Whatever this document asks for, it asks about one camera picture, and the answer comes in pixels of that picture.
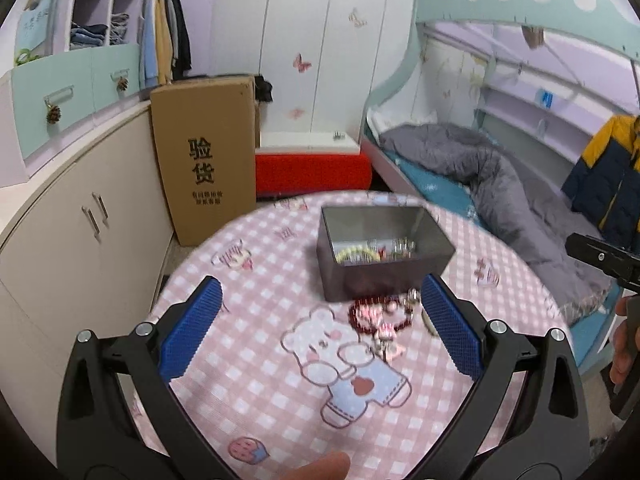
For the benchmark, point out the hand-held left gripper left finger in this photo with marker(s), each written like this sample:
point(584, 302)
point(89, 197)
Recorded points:
point(192, 330)

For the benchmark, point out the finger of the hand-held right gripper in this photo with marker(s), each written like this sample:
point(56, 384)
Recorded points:
point(602, 256)

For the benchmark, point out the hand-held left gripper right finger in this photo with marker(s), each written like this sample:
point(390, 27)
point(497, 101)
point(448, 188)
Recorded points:
point(452, 332)

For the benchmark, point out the silver pink charm pendant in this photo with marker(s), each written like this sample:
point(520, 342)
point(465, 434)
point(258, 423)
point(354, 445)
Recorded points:
point(387, 342)

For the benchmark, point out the dark metal jewelry box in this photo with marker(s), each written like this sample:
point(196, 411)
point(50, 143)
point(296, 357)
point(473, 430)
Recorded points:
point(380, 275)

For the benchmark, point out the person's right hand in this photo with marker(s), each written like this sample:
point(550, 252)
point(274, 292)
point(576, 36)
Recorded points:
point(622, 345)

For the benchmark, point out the person's left hand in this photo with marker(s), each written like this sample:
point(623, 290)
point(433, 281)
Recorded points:
point(320, 467)

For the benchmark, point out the silver bangle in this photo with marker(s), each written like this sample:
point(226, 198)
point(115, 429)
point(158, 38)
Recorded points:
point(426, 317)

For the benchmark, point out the yellow navy jacket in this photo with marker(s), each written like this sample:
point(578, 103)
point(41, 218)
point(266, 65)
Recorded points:
point(610, 175)

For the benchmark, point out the grey duvet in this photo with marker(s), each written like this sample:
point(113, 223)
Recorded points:
point(505, 185)

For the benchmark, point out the blue bedsheet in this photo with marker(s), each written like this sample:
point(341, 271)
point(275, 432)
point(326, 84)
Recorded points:
point(440, 192)

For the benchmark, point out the beige low cabinet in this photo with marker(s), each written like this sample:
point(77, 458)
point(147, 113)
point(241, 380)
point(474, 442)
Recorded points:
point(60, 240)

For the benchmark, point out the small blue box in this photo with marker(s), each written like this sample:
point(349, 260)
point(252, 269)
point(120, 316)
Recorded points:
point(546, 97)

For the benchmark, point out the tall cardboard box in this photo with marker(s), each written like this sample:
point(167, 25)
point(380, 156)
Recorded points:
point(205, 160)

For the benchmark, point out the red storage box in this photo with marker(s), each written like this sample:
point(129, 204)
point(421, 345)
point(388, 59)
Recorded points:
point(310, 175)

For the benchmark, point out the white board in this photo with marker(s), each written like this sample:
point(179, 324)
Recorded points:
point(305, 142)

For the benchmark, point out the black bag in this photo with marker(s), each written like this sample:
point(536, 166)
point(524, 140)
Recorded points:
point(263, 89)

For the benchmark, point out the pine cone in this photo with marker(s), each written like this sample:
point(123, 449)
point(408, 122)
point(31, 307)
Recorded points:
point(123, 84)
point(53, 115)

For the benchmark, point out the mint drawer unit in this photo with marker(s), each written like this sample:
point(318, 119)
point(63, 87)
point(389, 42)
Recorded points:
point(75, 90)

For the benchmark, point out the hanging light blue shirt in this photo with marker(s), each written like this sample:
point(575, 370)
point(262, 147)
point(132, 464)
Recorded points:
point(148, 40)

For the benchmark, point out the hanging black garment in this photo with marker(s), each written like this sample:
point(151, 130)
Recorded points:
point(182, 35)

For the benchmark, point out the hanging yellow garment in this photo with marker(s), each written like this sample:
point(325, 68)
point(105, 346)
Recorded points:
point(163, 35)

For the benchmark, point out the folded grey jeans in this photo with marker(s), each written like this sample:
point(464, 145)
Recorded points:
point(119, 27)

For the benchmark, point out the folded blue jeans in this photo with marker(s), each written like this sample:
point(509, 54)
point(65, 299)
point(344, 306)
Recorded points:
point(87, 36)

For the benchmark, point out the white wardrobe with butterfly stickers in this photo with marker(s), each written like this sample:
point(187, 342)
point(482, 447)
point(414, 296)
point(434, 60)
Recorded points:
point(320, 35)

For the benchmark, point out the white open shelf unit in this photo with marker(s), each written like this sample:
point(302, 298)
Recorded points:
point(100, 5)

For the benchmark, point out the green printed board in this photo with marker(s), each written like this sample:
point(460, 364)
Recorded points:
point(34, 27)

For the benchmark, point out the mint bunk bed frame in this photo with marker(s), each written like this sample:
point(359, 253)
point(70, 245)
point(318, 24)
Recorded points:
point(500, 5)

